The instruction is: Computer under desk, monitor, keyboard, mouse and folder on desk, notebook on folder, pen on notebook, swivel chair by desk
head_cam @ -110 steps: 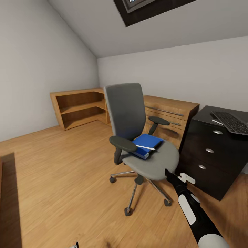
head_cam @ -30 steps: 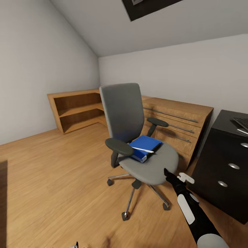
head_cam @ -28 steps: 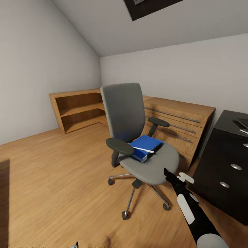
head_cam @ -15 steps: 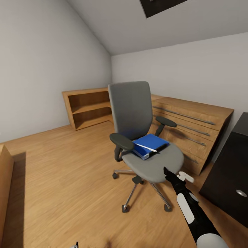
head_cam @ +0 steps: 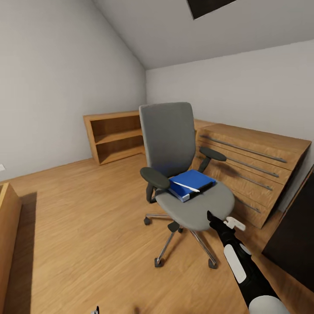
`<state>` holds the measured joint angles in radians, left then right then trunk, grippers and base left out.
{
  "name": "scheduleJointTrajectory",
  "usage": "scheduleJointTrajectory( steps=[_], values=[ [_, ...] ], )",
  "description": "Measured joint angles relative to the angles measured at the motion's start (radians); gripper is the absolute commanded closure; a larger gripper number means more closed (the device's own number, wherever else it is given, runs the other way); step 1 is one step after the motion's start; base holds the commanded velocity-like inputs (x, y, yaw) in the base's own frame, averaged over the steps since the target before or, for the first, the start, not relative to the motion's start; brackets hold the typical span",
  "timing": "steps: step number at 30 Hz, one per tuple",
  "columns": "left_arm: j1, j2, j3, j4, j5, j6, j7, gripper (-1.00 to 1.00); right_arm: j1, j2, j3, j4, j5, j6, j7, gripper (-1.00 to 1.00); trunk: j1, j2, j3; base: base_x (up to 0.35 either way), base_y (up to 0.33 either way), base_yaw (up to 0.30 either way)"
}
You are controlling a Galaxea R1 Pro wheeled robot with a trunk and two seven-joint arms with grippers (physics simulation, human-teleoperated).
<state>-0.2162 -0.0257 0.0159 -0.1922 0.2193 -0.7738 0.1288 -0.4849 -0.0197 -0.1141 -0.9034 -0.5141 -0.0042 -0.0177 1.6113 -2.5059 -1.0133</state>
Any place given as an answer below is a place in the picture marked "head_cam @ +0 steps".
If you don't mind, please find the swivel chair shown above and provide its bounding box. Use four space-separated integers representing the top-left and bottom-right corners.
139 102 235 269

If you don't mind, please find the folder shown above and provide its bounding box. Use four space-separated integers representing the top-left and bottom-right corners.
168 169 215 202

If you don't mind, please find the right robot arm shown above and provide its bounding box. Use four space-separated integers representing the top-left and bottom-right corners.
207 211 290 314

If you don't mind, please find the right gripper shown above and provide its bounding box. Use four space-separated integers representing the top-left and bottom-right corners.
207 211 236 239

